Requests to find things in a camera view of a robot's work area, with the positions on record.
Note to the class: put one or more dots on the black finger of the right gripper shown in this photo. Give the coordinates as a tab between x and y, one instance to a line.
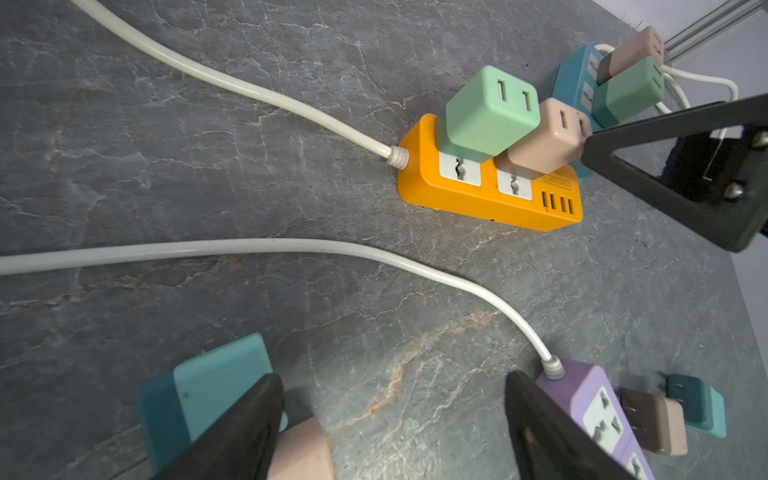
714	181

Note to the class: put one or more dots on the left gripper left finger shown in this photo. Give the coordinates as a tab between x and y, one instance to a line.
241	443

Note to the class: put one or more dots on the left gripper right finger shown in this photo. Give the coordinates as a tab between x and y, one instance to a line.
547	443

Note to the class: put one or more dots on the pink plug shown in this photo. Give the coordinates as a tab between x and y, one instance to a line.
302	452
647	43
657	422
557	141

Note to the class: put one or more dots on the purple power strip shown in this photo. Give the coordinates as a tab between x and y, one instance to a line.
586	395

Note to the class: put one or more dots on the green plug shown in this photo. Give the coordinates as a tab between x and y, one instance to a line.
490	113
629	93

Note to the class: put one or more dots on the orange power strip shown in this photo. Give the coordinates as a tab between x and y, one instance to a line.
435	180

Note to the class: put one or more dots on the green plug on teal strip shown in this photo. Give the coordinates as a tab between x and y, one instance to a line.
629	93

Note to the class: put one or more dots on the pink plug on teal strip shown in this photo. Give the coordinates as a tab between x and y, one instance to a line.
647	43

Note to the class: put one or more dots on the teal power strip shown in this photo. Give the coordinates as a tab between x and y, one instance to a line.
576	81

